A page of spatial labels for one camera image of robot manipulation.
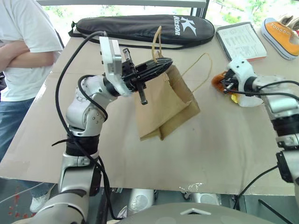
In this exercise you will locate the orange canvas sneaker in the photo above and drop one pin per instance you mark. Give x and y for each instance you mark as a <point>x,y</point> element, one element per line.
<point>281,38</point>

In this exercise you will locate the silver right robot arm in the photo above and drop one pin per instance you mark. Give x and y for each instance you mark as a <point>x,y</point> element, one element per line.
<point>282,109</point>

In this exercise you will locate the brown paper bag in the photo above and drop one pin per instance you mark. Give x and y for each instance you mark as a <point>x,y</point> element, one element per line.
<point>163,105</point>

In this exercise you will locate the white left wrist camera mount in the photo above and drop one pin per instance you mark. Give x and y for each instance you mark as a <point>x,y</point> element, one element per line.
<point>111,61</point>

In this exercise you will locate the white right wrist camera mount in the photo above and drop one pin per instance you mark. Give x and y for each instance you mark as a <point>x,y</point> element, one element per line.
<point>241,68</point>

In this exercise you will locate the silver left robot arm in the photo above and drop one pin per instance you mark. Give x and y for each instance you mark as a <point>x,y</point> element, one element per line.
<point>77,112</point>

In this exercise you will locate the black window frame post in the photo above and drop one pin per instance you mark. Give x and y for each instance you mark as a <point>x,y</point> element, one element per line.
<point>199,9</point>

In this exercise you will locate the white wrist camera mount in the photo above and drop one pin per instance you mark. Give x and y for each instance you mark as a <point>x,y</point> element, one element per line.
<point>111,61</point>
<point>241,68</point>

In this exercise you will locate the clipboard with printed paper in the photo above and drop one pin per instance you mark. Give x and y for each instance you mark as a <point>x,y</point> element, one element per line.
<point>243,40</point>

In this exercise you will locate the person's bare forearm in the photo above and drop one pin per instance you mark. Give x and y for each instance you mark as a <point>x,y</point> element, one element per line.
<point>16,63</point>
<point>14,51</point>

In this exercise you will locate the white sneaker of person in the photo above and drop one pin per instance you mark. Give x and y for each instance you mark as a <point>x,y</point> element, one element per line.
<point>39,202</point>

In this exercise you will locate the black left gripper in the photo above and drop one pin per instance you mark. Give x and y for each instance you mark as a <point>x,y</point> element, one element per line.
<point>130,77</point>

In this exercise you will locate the grey robot torso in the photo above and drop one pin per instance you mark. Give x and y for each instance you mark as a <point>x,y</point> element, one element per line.
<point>198,214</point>

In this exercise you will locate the orange brown plush toy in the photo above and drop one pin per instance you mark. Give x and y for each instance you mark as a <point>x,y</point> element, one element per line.
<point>217,82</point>

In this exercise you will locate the white yellow plush toy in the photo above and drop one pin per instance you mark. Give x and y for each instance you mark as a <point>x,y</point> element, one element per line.
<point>251,100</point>

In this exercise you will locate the person in white t-shirt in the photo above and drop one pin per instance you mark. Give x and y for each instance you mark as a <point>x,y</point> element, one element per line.
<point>25,28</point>

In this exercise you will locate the black Kason racket bag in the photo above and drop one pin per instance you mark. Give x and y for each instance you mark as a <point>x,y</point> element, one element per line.
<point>144,28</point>

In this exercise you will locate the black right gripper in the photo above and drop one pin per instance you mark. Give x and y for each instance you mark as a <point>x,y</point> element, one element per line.
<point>232,80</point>

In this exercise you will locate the grey rounded robot leg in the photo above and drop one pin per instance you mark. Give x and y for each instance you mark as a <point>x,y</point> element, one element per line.
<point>140,200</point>
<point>206,198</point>

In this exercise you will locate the beige fabric shoe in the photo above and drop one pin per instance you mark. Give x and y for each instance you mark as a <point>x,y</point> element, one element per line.
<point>288,21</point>

